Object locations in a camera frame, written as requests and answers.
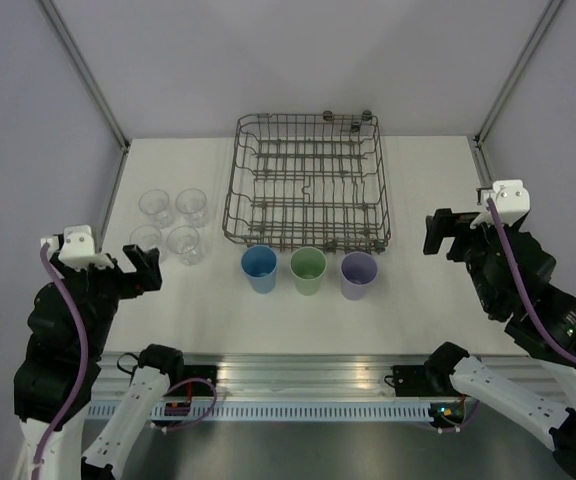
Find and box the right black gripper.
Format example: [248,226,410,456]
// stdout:
[422,206,522,312]

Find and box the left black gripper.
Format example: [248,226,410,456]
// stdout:
[53,240,163,353]

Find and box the clear glass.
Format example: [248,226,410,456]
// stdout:
[129,225,167,264]
[166,226,204,266]
[175,188,210,228]
[138,189,175,229]

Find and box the purple plastic cup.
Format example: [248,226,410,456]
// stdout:
[340,251,378,301]

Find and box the blue plastic cup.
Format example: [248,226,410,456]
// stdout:
[240,245,278,294]

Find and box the green plastic cup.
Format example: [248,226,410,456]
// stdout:
[290,246,327,296]

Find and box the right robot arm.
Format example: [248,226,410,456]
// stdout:
[423,209,576,479]

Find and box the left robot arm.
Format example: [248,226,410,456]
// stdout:
[14,244,215,479]

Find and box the right aluminium frame post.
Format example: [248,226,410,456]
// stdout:
[472,0,569,146]

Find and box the aluminium frame post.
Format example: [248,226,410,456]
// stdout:
[472,0,569,146]
[36,0,131,151]

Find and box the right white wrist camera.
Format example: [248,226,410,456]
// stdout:
[470,179,531,229]

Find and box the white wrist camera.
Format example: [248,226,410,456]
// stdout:
[40,225,114,271]
[470,179,531,229]

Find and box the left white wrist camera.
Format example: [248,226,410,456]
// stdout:
[40,225,114,271]

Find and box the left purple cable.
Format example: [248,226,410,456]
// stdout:
[30,244,218,480]

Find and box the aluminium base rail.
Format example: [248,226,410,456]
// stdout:
[92,353,569,403]

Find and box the grey wire dish rack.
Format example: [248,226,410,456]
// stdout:
[222,110,392,254]

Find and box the white slotted cable duct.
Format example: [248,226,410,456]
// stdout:
[85,402,432,422]

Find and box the left aluminium frame post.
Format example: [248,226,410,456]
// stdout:
[36,0,131,151]

